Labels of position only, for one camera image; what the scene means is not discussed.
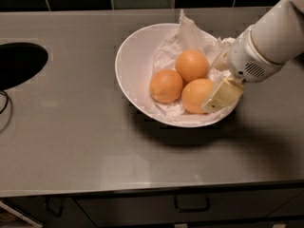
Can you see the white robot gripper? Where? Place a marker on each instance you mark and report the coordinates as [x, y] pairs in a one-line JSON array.
[[247, 58]]

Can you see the orange fruit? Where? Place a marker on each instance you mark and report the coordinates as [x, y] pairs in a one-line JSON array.
[[166, 86], [192, 65], [194, 94]]

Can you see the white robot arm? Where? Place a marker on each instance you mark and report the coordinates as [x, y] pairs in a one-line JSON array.
[[279, 33]]

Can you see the white ceramic bowl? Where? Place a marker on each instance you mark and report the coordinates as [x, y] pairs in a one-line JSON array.
[[133, 68]]

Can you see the white crumpled paper napkin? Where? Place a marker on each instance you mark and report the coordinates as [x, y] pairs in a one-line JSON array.
[[186, 35]]

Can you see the dark grey drawer front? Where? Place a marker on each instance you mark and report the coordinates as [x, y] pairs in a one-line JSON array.
[[233, 205]]

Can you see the black round object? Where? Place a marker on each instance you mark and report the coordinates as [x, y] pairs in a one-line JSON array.
[[20, 62]]

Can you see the dark left cabinet door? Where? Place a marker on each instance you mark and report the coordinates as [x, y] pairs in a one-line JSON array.
[[34, 207]]

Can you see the black drawer handle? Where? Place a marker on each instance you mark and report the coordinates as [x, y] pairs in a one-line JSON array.
[[191, 203]]

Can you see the black left cabinet handle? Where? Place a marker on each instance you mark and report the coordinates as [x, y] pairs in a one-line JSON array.
[[54, 206]]

